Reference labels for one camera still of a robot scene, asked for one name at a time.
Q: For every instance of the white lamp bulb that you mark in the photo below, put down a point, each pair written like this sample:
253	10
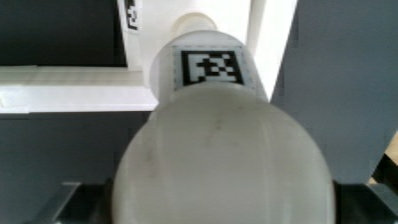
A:
223	165

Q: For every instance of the white front fence rail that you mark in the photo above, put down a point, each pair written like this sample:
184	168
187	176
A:
73	89

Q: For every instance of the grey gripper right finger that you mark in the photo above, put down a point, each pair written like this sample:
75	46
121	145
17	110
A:
367	204

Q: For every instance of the white lamp base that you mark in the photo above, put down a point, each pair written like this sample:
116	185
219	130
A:
255	20

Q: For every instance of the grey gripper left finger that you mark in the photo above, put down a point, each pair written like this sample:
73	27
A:
79	205

